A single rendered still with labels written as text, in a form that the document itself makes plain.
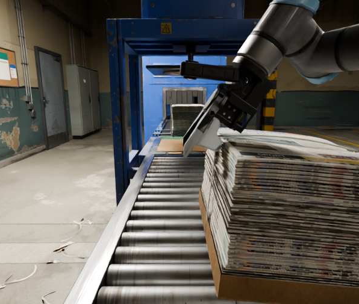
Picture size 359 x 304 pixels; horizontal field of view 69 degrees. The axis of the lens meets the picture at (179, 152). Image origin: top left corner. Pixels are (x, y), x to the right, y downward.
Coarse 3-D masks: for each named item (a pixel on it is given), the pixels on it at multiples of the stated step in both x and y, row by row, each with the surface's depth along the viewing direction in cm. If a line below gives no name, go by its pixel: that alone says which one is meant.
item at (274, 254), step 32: (224, 160) 45; (256, 160) 35; (288, 160) 36; (320, 160) 37; (352, 160) 39; (224, 192) 42; (256, 192) 36; (288, 192) 37; (320, 192) 36; (352, 192) 36; (224, 224) 42; (256, 224) 37; (288, 224) 37; (320, 224) 37; (352, 224) 37; (224, 256) 40; (256, 256) 38; (288, 256) 38; (320, 256) 38; (352, 256) 38
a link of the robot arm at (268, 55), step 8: (248, 40) 47; (256, 40) 46; (264, 40) 45; (240, 48) 49; (248, 48) 47; (256, 48) 46; (264, 48) 45; (272, 48) 46; (240, 56) 48; (248, 56) 46; (256, 56) 46; (264, 56) 46; (272, 56) 46; (280, 56) 47; (256, 64) 47; (264, 64) 46; (272, 64) 47
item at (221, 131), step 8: (224, 128) 69; (240, 136) 56; (248, 136) 58; (256, 136) 59; (296, 136) 65; (304, 136) 67; (312, 144) 57; (320, 144) 58; (208, 152) 62; (208, 160) 65; (208, 168) 63; (208, 176) 62; (208, 184) 63; (208, 192) 61
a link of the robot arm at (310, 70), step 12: (324, 36) 47; (336, 36) 45; (312, 48) 48; (324, 48) 46; (300, 60) 50; (312, 60) 49; (324, 60) 47; (300, 72) 55; (312, 72) 52; (324, 72) 50; (336, 72) 52
